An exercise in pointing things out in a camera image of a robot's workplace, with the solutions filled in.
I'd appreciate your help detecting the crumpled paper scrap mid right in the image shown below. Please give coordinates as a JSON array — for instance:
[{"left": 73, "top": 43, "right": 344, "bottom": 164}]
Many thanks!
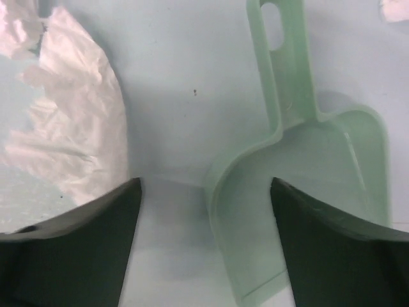
[{"left": 380, "top": 0, "right": 409, "bottom": 22}]

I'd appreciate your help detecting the crumpled paper scrap right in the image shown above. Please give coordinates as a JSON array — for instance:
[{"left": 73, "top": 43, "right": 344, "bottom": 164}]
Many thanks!
[{"left": 1, "top": 1, "right": 129, "bottom": 205}]

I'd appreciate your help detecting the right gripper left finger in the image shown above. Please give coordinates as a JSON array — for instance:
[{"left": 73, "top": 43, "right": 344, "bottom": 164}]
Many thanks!
[{"left": 1, "top": 178, "right": 141, "bottom": 306}]

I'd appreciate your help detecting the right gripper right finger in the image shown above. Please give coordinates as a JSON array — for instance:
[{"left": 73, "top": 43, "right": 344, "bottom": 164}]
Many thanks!
[{"left": 271, "top": 178, "right": 408, "bottom": 306}]

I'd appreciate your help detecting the green plastic dustpan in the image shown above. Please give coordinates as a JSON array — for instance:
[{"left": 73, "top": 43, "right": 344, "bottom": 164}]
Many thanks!
[{"left": 204, "top": 1, "right": 390, "bottom": 306}]

